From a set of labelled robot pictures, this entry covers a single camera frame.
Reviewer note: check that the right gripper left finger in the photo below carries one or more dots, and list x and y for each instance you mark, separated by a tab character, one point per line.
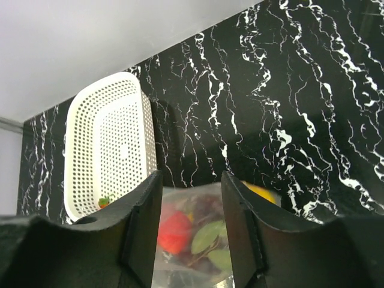
113	247

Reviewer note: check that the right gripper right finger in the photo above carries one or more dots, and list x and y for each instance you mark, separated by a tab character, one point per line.
270	247

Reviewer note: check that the yellow lemon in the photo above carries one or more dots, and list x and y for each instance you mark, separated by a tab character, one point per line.
262	192

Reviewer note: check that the green leaf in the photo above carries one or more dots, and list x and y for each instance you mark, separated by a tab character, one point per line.
211	242

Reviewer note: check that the clear pink-dotted zip bag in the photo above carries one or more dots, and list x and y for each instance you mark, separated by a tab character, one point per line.
201	205

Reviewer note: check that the small red strawberry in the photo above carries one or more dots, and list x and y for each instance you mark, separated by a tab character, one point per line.
105	201

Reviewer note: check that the white perforated plastic basket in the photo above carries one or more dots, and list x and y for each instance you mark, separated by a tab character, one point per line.
109	143

